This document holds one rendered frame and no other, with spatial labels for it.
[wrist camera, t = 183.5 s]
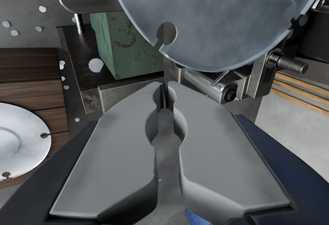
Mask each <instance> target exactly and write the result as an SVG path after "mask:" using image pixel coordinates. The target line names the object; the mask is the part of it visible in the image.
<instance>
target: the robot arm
mask: <svg viewBox="0 0 329 225"><path fill-rule="evenodd" d="M164 96H165V104H166V109H167V108H169V110H170V111H171V112H172V113H173V115H174V133H175V134H176V135H177V136H178V138H179V139H180V140H181V141H182V144H181V145H180V147H179V184H180V190H181V197H182V203H183V205H184V207H185V208H186V209H187V210H188V211H190V212H192V213H194V214H195V215H197V216H199V217H201V218H203V219H204V220H206V221H208V222H210V223H211V224H213V225H329V183H328V182H327V181H326V180H325V179H324V178H323V177H322V176H321V175H320V174H318V173H317V172H316V171H315V170H314V169H313V168H312V167H310V166H309V165H308V164H307V163H305V162H304V161H303V160H302V159H300V158H299V157H298V156H297V155H295V154H294V153H293V152H291V151H290V150H289V149H287V148H286V147H284V146H283V145H282V144H280V143H279V142H278V141H276V140H275V139H274V138H272V137H271V136H270V135H269V134H267V133H266V132H265V131H263V130H262V129H261V128H259V127H258V126H257V125H255V124H254V123H253V122H251V121H250V120H249V119H247V118H246V117H245V116H243V115H242V114H235V115H233V114H232V113H231V112H230V111H229V110H227V109H226V108H225V107H223V106H222V105H220V104H219V103H217V102H216V101H214V100H213V99H211V98H209V97H207V96H205V95H203V94H201V93H199V92H197V91H195V90H192V89H190V88H188V87H186V86H184V85H182V84H180V83H177V82H175V81H169V82H167V83H159V82H152V83H150V84H149V85H147V86H145V87H144V88H142V89H140V90H138V91H137V92H135V93H133V94H132V95H130V96H128V97H126V98H124V99H123V100H121V101H120V102H118V103H117V104H115V105H114V106H113V107H112V108H110V109H109V110H108V111H107V112H106V113H105V114H104V115H103V116H102V117H101V118H100V119H99V120H98V121H89V122H88V123H87V124H86V125H85V126H84V127H83V128H81V129H80V130H79V131H78V132H77V133H76V134H75V135H74V136H73V137H71V138H70V139H69V140H68V141H67V142H66V143H65V144H64V145H63V146H62V147H60V148H59V149H58V150H57V151H56V152H55V153H54V154H53V155H52V156H51V157H49V158H48V159H47V160H46V161H45V162H44V163H43V164H42V165H41V166H40V167H38V168H37V169H36V170H35V171H34V172H33V173H32V174H31V175H30V176H29V177H28V178H27V179H26V180H25V181H24V182H23V183H22V184H21V185H20V186H19V187H18V189H17V190H16V191H15V192H14V193H13V194H12V195H11V196H10V198H9V199H8V200H7V201H6V202H5V204H4V205H3V206H2V207H1V209H0V225H134V224H136V223H137V222H139V221H140V220H141V219H143V218H144V217H146V216H147V215H149V214H150V213H151V212H153V211H154V209H155V208H156V206H157V202H158V169H157V158H156V149H155V147H154V146H153V145H152V141H153V139H154V138H155V137H156V136H157V134H158V118H157V114H158V112H159V111H160V110H161V109H163V108H164Z"/></svg>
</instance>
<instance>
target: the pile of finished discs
mask: <svg viewBox="0 0 329 225"><path fill-rule="evenodd" d="M42 133H47V134H50V131H49V128H48V126H47V125H46V123H45V122H44V121H43V120H42V119H41V118H40V117H39V116H38V115H36V114H35V113H33V112H31V111H30V110H28V109H25V108H23V107H20V106H17V105H14V104H10V103H4V102H0V181H2V180H3V179H6V176H5V177H4V176H3V175H2V174H3V173H4V172H10V175H9V177H10V178H11V177H12V178H15V177H17V176H20V175H22V174H24V173H26V172H28V171H30V170H32V169H33V168H35V167H36V166H37V165H39V164H40V163H41V162H42V161H43V160H44V158H45V157H46V156H47V154H48V152H49V150H50V146H51V135H48V137H46V138H42V137H41V136H40V135H41V134H42Z"/></svg>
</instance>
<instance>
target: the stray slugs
mask: <svg viewBox="0 0 329 225"><path fill-rule="evenodd" d="M307 21H308V16H307V14H305V15H303V16H302V17H301V19H300V23H299V24H300V26H303V25H305V24H306V22H307ZM290 30H291V32H290V33H289V34H288V37H287V39H289V38H290V37H291V36H292V34H293V29H290ZM253 63H254V61H253V62H251V63H249V64H248V65H251V64H253ZM103 65H104V63H103V62H102V61H101V60H100V59H98V58H94V59H92V60H90V62H89V68H90V70H91V71H93V72H100V71H101V69H102V67H103Z"/></svg>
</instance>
